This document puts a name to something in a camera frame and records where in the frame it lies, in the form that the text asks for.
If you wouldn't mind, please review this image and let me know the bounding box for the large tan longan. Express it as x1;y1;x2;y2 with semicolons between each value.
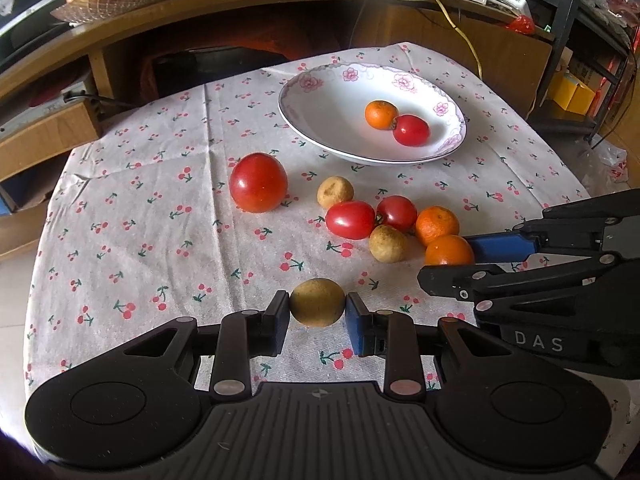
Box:
290;278;345;328

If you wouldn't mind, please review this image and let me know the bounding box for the oblong red cherry tomato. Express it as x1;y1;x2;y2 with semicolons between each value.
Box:
326;200;376;240

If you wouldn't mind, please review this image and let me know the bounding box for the white cherry-print tablecloth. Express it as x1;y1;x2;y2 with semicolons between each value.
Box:
23;61;588;391

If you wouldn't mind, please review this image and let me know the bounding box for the round red cherry tomato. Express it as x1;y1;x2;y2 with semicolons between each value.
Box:
376;195;418;233

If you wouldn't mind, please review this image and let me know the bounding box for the yellow cable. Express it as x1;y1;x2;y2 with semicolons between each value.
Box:
389;0;484;82

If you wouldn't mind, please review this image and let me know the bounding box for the orange mandarin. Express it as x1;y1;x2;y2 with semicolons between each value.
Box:
414;206;460;247
424;235;475;266
364;100;399;130

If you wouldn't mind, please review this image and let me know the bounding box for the yellow box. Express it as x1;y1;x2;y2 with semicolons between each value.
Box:
547;72;596;116

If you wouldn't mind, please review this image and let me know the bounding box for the red small object on desk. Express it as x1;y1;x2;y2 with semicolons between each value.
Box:
506;14;536;36

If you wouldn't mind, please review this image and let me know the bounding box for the large red tomato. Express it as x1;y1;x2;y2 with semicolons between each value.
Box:
230;153;288;214

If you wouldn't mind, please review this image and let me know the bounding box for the small tan longan upper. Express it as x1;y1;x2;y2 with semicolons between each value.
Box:
317;176;355;209

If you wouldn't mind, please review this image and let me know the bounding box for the wooden curved desk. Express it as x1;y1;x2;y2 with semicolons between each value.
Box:
1;0;551;179

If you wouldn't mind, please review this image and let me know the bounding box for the white floral-rim plate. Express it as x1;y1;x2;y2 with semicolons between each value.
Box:
278;63;466;166

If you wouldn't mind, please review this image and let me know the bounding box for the black metal shelf rack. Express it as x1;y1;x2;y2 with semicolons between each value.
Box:
525;0;639;140

